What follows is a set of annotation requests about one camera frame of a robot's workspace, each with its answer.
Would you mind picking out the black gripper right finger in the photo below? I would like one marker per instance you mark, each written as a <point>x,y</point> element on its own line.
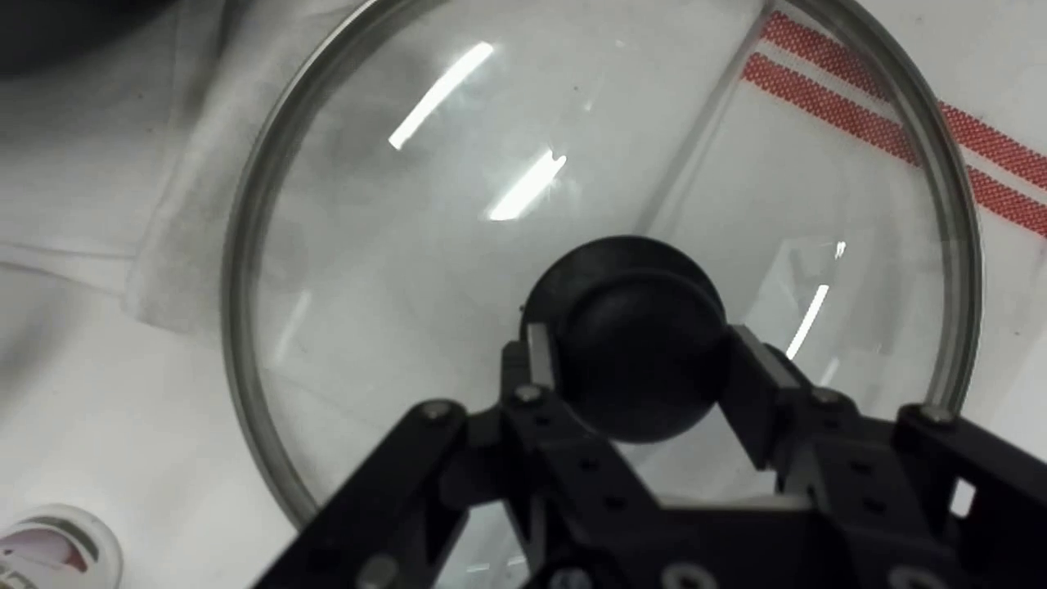
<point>872,478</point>

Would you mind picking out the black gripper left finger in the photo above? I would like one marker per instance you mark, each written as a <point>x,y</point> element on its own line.
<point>543,459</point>

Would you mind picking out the glass pot lid black knob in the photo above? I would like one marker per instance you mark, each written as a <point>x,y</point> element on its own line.
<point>437,282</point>

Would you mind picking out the white towel with red stripes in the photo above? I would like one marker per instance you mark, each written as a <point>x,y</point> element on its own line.
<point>986,149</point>

